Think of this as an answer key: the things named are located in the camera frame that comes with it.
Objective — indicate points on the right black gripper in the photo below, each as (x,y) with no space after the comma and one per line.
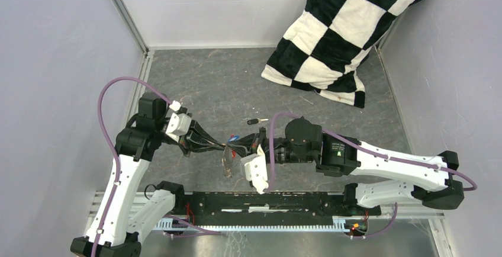
(248,140)

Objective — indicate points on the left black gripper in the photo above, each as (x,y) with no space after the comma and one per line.
(197,140)

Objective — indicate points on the metal key holder plate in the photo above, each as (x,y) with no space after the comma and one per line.
(227,162)

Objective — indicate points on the black head key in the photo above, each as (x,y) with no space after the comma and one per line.
(256,121)

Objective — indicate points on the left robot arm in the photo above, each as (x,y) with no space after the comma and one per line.
(114,231)

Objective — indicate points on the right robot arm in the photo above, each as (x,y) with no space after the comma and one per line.
(429,180)

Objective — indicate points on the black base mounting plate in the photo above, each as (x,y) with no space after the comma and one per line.
(272,209)

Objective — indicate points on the black white checkered blanket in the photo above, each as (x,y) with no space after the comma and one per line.
(322,49)

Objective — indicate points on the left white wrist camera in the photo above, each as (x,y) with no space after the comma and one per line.
(179,121)

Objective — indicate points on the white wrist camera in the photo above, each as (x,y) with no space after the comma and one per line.
(179,121)
(254,169)

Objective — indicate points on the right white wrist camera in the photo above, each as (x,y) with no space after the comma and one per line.
(254,169)

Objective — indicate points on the slotted cable duct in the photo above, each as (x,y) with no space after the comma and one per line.
(337,225)

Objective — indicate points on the aluminium frame rail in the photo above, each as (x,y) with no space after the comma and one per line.
(131,25)

